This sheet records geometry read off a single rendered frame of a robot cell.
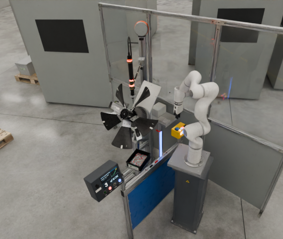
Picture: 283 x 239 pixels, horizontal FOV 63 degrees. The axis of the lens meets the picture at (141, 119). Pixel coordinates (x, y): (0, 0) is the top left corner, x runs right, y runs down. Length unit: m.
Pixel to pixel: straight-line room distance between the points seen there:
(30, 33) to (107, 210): 3.30
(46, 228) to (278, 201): 2.80
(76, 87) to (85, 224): 2.68
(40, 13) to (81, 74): 1.18
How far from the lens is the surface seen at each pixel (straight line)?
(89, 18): 4.12
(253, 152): 2.71
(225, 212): 3.15
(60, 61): 4.68
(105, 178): 1.81
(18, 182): 3.85
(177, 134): 2.41
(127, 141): 2.43
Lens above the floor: 2.58
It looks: 36 degrees down
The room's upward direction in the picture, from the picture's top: 4 degrees counter-clockwise
